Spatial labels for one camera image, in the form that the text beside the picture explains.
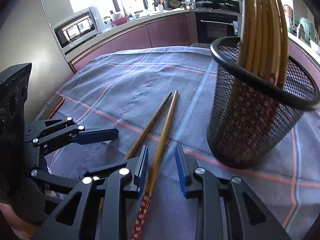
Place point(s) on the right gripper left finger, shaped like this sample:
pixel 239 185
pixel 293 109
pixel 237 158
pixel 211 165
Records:
pixel 75 217

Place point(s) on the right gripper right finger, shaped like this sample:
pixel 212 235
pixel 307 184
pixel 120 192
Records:
pixel 225 207

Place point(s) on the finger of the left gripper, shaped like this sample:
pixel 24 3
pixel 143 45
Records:
pixel 53 134
pixel 75 179

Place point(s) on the black mesh pen holder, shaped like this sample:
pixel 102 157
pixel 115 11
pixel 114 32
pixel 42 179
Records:
pixel 250 115

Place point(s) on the white microwave oven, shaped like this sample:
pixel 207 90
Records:
pixel 78 28

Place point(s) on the blue plaid tablecloth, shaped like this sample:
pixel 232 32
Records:
pixel 123 90

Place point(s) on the pink bowl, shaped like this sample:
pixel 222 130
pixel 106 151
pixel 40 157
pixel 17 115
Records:
pixel 120 21

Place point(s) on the mint green appliance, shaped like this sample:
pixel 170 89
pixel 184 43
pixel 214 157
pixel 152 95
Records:
pixel 309 30

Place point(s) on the black built-in oven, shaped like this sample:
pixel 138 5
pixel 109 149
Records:
pixel 211 26

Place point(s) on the left black wok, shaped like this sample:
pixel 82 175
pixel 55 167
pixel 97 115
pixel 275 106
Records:
pixel 204 4

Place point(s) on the black wok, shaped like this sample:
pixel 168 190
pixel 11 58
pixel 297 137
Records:
pixel 227 6
pixel 204 4

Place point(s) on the right black wok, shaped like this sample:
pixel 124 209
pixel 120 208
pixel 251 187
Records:
pixel 227 6

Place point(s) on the black camera box left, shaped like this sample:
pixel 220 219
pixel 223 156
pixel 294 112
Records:
pixel 14 92

